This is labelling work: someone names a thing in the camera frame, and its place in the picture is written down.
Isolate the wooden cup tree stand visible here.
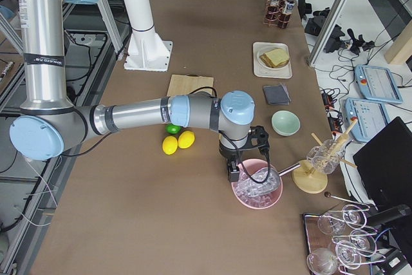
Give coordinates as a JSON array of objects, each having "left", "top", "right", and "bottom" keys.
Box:
[{"left": 292, "top": 119, "right": 357, "bottom": 194}]

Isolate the green bowl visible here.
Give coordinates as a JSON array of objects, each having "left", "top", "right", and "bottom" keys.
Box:
[{"left": 271, "top": 110, "right": 301, "bottom": 137}]

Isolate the tea bottle back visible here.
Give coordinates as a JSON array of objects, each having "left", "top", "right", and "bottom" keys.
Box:
[{"left": 267, "top": 0, "right": 280, "bottom": 14}]

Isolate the copper wire bottle rack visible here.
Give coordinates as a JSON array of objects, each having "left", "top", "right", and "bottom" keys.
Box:
[{"left": 263, "top": 0, "right": 290, "bottom": 29}]

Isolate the metal ice scoop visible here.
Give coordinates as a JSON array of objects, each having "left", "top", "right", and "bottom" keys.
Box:
[{"left": 243, "top": 163, "right": 301, "bottom": 197}]

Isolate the yellow lemon near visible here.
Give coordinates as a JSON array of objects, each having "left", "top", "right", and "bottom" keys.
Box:
[{"left": 162, "top": 136, "right": 178, "bottom": 155}]

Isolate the plain bread slice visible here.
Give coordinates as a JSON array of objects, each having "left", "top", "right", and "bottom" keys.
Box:
[{"left": 262, "top": 48, "right": 290, "bottom": 67}]

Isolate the bamboo cutting board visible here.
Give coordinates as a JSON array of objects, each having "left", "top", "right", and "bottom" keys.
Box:
[{"left": 167, "top": 74, "right": 214, "bottom": 97}]

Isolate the blue teach pendant far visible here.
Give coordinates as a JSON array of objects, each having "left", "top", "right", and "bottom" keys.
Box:
[{"left": 354, "top": 65, "right": 403, "bottom": 104}]

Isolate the blue teach pendant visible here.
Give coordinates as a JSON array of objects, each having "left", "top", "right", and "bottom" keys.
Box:
[
  {"left": 354, "top": 65, "right": 403, "bottom": 104},
  {"left": 345, "top": 98, "right": 390, "bottom": 143}
]

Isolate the tea bottle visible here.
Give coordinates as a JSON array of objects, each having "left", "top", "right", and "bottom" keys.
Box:
[
  {"left": 267, "top": 0, "right": 280, "bottom": 14},
  {"left": 277, "top": 0, "right": 295, "bottom": 29}
]

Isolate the wine glass rack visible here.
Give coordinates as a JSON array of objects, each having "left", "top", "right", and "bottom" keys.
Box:
[{"left": 303, "top": 203, "right": 386, "bottom": 274}]

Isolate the pink ice bowl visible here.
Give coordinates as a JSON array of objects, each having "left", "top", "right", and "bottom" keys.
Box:
[{"left": 231, "top": 158, "right": 283, "bottom": 209}]

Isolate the tea bottle front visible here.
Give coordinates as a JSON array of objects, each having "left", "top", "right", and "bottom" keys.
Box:
[{"left": 277, "top": 0, "right": 295, "bottom": 29}]

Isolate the cream rabbit tray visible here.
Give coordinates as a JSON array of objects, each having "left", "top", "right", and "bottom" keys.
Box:
[{"left": 252, "top": 42, "right": 292, "bottom": 79}]

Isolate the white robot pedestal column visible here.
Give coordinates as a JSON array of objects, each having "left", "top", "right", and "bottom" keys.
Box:
[{"left": 124, "top": 0, "right": 173, "bottom": 72}]

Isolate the yellow lemon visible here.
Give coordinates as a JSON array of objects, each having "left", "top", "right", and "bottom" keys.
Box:
[
  {"left": 162, "top": 136, "right": 178, "bottom": 155},
  {"left": 178, "top": 131, "right": 196, "bottom": 149}
]

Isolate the grey folded cloth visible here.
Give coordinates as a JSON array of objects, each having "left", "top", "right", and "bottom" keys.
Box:
[{"left": 263, "top": 84, "right": 291, "bottom": 105}]

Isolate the black monitor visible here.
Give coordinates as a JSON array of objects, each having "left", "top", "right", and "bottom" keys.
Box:
[{"left": 353, "top": 117, "right": 411, "bottom": 209}]

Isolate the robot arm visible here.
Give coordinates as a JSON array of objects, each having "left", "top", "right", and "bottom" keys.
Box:
[{"left": 9, "top": 0, "right": 255, "bottom": 182}]

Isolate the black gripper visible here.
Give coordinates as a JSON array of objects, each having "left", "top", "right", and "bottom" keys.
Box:
[{"left": 219, "top": 142, "right": 241, "bottom": 182}]

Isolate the green lime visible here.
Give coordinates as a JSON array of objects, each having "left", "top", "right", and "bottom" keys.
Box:
[{"left": 165, "top": 124, "right": 181, "bottom": 135}]

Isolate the yellow lemon far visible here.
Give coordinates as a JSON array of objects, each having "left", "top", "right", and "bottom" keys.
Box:
[{"left": 178, "top": 131, "right": 196, "bottom": 149}]

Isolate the bread slice under egg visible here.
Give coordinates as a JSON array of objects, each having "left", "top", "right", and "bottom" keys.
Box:
[{"left": 259, "top": 54, "right": 286, "bottom": 68}]

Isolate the white round plate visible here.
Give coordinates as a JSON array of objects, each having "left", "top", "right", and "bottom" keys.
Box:
[{"left": 257, "top": 48, "right": 290, "bottom": 70}]

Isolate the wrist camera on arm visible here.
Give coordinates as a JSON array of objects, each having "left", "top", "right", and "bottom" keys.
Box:
[{"left": 243, "top": 126, "right": 270, "bottom": 156}]

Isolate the blue teach pendant near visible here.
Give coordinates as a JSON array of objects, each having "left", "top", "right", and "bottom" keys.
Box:
[{"left": 345, "top": 98, "right": 390, "bottom": 143}]

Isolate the aluminium frame post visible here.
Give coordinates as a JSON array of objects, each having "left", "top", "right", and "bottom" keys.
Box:
[{"left": 308, "top": 0, "right": 347, "bottom": 68}]

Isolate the glass mug on stand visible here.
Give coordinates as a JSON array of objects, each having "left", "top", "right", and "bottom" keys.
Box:
[{"left": 306, "top": 139, "right": 346, "bottom": 175}]

